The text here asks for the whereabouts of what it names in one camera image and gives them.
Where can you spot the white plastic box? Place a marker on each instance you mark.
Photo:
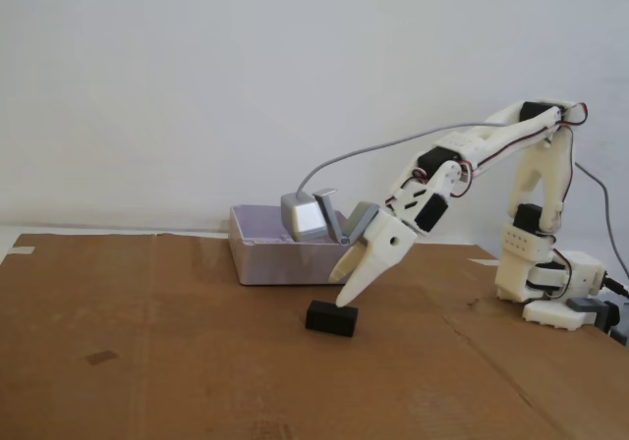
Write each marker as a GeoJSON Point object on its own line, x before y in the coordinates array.
{"type": "Point", "coordinates": [275, 268]}

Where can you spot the black rectangular block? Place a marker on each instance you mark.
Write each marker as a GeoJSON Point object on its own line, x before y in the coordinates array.
{"type": "Point", "coordinates": [329, 323]}

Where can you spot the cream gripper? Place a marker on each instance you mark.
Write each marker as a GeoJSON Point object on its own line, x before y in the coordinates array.
{"type": "Point", "coordinates": [386, 248]}

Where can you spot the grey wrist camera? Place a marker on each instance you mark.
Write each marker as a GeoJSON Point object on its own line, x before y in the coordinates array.
{"type": "Point", "coordinates": [304, 219]}

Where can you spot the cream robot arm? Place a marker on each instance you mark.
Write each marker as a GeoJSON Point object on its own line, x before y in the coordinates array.
{"type": "Point", "coordinates": [511, 273]}

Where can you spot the brown cardboard sheet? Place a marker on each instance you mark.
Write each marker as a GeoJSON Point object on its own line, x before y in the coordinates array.
{"type": "Point", "coordinates": [196, 361]}

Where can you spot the grey table clamp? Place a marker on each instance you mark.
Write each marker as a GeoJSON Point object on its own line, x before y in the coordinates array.
{"type": "Point", "coordinates": [585, 305]}

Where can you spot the white tape piece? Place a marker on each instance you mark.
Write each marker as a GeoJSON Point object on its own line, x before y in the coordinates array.
{"type": "Point", "coordinates": [22, 251]}

